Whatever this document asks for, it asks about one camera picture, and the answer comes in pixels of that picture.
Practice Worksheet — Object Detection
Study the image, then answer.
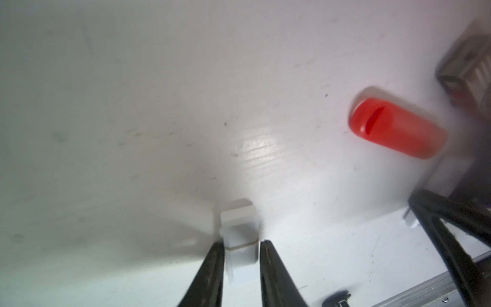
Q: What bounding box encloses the brown usb drive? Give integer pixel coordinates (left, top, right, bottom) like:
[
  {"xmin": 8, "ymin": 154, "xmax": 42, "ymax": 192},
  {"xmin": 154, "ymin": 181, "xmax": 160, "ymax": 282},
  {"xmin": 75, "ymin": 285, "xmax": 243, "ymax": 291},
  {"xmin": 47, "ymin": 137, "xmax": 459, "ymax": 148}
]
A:
[{"xmin": 435, "ymin": 34, "xmax": 490, "ymax": 120}]

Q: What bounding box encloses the red usb drive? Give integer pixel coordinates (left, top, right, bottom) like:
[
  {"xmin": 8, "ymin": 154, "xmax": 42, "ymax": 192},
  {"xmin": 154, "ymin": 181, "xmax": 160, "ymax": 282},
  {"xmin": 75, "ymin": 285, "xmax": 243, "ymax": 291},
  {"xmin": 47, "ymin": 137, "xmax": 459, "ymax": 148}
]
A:
[{"xmin": 349, "ymin": 98, "xmax": 448, "ymax": 159}]

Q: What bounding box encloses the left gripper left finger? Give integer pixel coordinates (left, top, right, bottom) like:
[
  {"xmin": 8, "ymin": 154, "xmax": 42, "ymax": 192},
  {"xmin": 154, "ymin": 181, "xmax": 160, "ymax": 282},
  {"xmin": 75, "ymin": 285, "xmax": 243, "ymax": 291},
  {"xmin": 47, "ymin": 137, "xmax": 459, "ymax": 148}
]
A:
[{"xmin": 178, "ymin": 242, "xmax": 225, "ymax": 307}]

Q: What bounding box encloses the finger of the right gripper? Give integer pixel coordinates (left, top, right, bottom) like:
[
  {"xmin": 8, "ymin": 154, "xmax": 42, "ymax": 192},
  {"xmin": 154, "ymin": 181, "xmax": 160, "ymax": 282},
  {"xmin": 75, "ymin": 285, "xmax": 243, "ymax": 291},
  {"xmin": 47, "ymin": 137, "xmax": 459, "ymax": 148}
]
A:
[{"xmin": 408, "ymin": 189, "xmax": 490, "ymax": 306}]

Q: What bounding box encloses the small white usb drive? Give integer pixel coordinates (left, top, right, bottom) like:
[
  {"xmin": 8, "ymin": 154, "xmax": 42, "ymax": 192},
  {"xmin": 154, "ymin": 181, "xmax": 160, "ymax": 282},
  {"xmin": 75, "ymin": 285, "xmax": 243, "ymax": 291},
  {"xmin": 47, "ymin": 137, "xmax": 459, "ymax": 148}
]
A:
[{"xmin": 219, "ymin": 198, "xmax": 260, "ymax": 285}]

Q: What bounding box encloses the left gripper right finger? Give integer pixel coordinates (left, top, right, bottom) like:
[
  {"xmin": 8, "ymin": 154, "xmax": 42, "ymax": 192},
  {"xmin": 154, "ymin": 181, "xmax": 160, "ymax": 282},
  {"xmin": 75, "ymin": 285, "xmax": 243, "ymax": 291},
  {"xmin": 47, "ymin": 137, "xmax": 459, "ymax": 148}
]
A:
[{"xmin": 260, "ymin": 240, "xmax": 307, "ymax": 306}]

